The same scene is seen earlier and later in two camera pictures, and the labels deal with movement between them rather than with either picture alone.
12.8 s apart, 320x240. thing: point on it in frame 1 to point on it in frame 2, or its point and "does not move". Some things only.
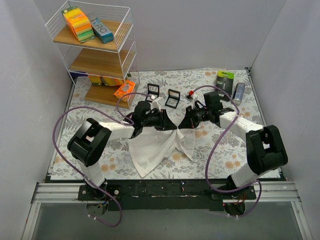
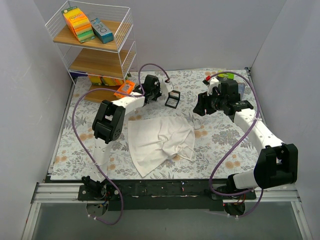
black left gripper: (162, 119) to (155, 88)
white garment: (151, 147) does not move
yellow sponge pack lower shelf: (101, 80) does not move
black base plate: (166, 195) does not move
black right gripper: (190, 117) to (204, 104)
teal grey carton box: (103, 33) does not move
